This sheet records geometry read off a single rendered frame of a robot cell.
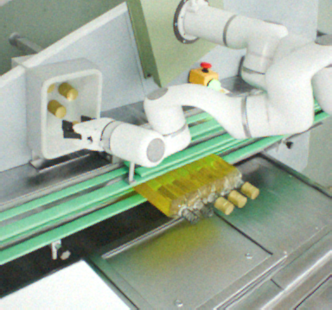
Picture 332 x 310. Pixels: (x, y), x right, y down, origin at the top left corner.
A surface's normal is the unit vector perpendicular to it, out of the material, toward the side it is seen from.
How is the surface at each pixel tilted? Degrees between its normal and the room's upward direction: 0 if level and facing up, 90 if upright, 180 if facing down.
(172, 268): 90
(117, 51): 0
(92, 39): 0
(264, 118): 64
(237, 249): 90
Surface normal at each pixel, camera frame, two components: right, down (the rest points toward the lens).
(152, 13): 0.70, 0.38
